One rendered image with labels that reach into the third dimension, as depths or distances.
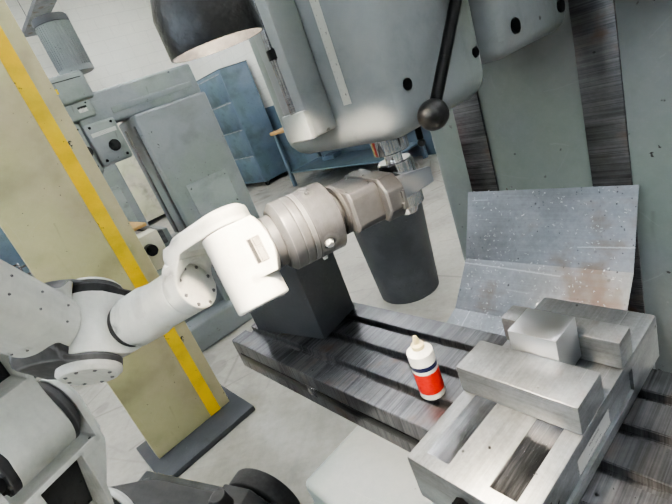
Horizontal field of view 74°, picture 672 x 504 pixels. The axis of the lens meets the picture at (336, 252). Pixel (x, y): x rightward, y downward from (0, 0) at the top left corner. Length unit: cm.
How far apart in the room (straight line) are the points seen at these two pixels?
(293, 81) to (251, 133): 737
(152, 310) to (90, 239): 158
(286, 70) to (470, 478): 46
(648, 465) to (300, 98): 54
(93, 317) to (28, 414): 33
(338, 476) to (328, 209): 46
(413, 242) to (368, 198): 206
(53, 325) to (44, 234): 152
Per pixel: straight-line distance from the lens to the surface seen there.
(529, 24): 65
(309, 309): 92
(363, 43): 46
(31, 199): 213
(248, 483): 122
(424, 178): 58
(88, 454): 104
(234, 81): 788
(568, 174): 92
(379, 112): 46
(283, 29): 49
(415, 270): 265
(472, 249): 101
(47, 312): 61
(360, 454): 81
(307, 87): 49
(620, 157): 88
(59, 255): 214
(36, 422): 96
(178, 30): 34
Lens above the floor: 140
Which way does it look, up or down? 21 degrees down
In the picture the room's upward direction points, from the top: 21 degrees counter-clockwise
